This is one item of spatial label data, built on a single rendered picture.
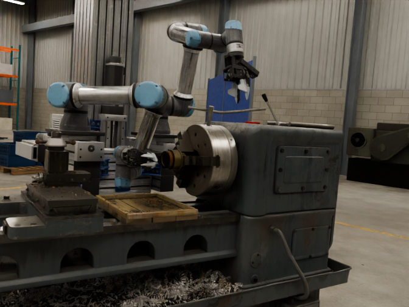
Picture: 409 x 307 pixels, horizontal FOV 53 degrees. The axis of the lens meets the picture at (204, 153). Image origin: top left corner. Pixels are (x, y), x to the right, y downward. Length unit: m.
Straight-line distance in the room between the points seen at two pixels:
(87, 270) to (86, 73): 1.21
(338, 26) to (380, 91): 2.31
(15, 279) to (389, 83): 11.33
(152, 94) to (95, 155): 0.42
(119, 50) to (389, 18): 10.53
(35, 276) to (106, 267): 0.24
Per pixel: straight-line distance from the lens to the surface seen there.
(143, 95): 1.83
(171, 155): 1.70
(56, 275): 1.51
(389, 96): 12.01
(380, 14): 12.56
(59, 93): 1.98
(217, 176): 1.69
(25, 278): 1.49
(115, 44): 2.43
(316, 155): 1.98
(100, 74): 2.37
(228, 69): 1.84
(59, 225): 1.38
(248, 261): 1.83
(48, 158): 1.62
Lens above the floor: 1.26
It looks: 5 degrees down
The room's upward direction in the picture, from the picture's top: 4 degrees clockwise
